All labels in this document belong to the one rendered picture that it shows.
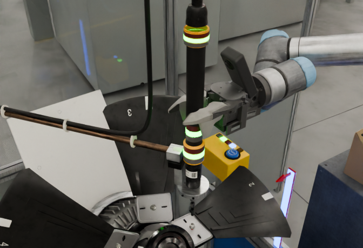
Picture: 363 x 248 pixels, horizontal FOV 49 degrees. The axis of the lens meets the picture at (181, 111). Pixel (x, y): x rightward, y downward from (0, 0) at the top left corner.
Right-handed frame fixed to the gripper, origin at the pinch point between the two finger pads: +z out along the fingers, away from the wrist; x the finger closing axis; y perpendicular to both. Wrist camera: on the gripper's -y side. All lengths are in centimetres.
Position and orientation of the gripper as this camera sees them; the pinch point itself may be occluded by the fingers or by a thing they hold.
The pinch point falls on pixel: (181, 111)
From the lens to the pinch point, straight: 73.4
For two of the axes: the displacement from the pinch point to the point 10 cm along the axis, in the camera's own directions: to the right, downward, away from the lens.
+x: -5.8, -4.5, 6.8
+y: 0.0, 8.3, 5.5
